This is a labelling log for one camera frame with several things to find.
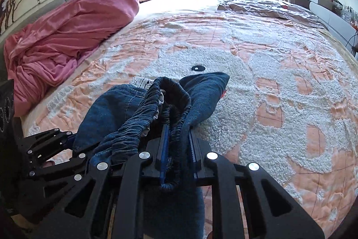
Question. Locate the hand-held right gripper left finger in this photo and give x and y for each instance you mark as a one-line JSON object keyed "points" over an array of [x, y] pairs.
{"points": [[165, 146]]}

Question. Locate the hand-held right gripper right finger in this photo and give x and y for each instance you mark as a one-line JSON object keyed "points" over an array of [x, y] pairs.
{"points": [[194, 160]]}

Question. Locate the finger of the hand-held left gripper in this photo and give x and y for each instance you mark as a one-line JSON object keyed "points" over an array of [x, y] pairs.
{"points": [[53, 141], [64, 171]]}

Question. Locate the blue denim pants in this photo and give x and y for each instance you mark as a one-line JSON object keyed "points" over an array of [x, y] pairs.
{"points": [[201, 93]]}

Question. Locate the pink quilt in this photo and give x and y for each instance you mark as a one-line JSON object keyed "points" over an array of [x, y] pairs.
{"points": [[70, 31]]}

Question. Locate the orange printed fleece blanket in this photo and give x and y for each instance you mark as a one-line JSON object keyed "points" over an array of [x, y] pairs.
{"points": [[279, 87]]}

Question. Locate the grey printed quilt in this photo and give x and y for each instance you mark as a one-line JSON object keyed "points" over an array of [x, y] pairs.
{"points": [[265, 8]]}

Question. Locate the white grey dressing table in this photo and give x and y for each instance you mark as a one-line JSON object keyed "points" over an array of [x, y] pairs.
{"points": [[324, 8]]}

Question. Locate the cosmetics clutter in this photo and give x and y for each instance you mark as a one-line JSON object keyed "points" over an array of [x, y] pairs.
{"points": [[342, 8]]}

